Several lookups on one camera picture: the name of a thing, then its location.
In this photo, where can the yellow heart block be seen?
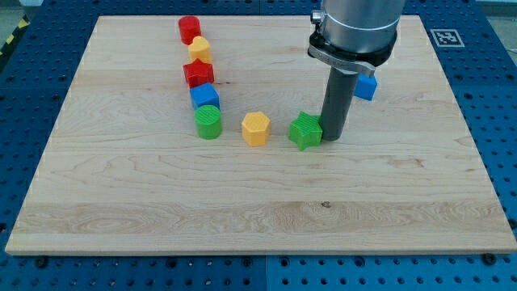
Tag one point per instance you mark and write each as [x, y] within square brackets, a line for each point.
[200, 49]

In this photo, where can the red star block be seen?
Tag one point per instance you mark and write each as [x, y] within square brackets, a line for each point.
[198, 73]

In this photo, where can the red cylinder block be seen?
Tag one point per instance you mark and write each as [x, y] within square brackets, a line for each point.
[189, 28]

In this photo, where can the green cylinder block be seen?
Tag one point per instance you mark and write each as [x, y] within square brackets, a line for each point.
[208, 122]

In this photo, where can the blue triangle block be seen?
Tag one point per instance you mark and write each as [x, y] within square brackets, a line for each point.
[366, 87]

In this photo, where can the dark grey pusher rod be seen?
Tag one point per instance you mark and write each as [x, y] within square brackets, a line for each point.
[340, 89]

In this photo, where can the green star block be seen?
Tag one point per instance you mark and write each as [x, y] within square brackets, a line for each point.
[305, 131]

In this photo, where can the wooden board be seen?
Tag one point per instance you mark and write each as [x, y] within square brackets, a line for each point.
[125, 173]

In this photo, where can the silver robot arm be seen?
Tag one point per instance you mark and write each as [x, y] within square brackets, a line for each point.
[355, 36]

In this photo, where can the white fiducial marker tag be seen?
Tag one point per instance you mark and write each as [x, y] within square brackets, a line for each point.
[447, 38]

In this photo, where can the blue cube block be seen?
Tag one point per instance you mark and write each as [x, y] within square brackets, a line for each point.
[204, 94]

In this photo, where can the yellow hexagon block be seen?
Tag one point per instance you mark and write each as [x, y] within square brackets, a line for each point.
[256, 127]

